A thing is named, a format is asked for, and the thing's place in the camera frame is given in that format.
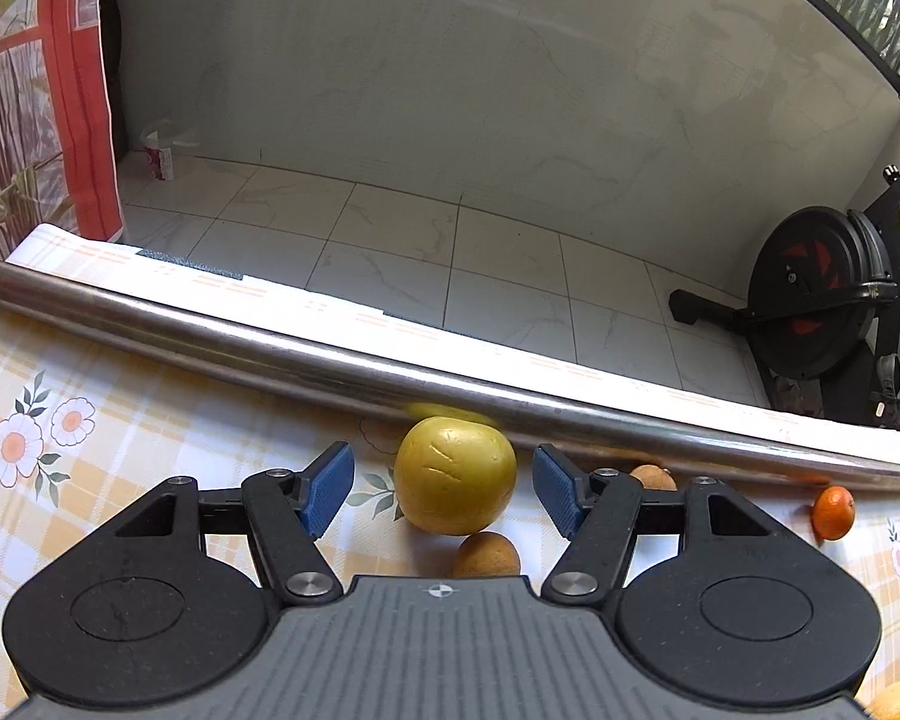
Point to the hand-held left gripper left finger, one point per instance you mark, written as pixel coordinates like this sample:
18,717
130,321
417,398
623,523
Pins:
330,487

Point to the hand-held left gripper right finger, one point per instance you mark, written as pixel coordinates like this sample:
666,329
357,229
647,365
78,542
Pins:
559,491

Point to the yellow pear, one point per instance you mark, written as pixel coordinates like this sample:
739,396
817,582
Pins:
456,474

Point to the orange mandarin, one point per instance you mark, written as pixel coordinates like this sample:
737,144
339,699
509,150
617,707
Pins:
832,511

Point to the small brown round fruit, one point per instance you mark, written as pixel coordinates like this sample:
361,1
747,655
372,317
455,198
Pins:
486,556
656,477

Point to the long metal pipe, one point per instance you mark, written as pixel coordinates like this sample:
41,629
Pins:
270,352

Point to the plaid floral tablecloth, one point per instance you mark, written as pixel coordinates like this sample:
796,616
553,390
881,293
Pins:
120,420

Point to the black exercise bike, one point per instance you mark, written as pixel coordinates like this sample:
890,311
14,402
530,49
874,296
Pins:
810,292

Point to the red patterned curtain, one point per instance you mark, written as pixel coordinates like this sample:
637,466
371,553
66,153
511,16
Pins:
15,90

